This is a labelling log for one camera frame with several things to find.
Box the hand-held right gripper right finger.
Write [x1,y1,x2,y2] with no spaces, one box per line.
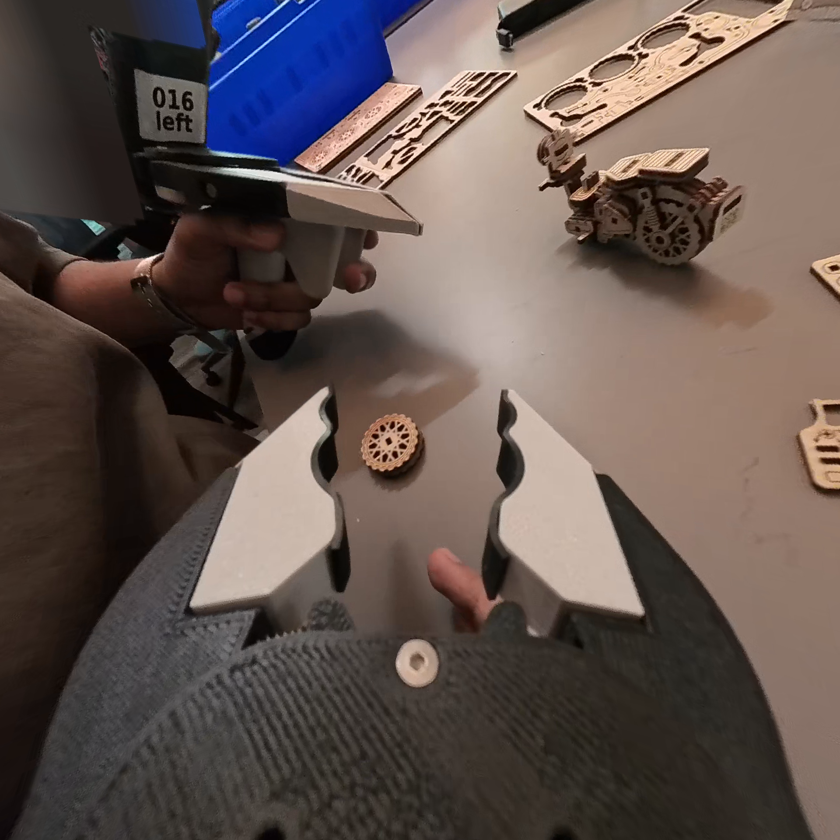
[481,388,647,637]

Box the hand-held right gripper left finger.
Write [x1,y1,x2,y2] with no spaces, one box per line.
[189,386,352,637]

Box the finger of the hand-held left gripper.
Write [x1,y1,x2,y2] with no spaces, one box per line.
[286,180,422,237]

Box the small wooden gear wheel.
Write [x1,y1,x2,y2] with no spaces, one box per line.
[360,413,426,478]

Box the person's left forearm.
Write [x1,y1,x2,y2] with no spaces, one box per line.
[49,252,165,345]

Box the grey desk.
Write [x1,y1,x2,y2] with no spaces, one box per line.
[239,0,840,840]

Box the person's left hand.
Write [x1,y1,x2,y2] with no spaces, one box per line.
[152,211,380,329]

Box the person's right hand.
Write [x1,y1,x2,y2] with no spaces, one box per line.
[427,548,503,634]

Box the reddish engraved wooden sheet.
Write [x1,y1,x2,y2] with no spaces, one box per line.
[294,83,423,174]

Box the blue plastic crate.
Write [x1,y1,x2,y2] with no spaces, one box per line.
[206,0,395,168]

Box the dark wooden cutout sheet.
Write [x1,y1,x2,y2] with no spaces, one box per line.
[333,69,519,191]

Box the person's brown clothing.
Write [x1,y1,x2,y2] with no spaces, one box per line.
[0,210,263,840]

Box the black long tool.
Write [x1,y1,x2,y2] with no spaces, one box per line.
[495,0,697,50]

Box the flat wooden grid piece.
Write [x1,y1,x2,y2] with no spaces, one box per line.
[796,398,840,493]

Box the wooden motorcycle model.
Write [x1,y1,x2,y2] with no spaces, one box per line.
[537,128,746,266]

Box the large light wooden sheet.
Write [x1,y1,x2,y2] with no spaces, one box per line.
[523,0,796,144]

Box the metal bracelet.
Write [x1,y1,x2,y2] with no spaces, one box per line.
[130,252,227,355]

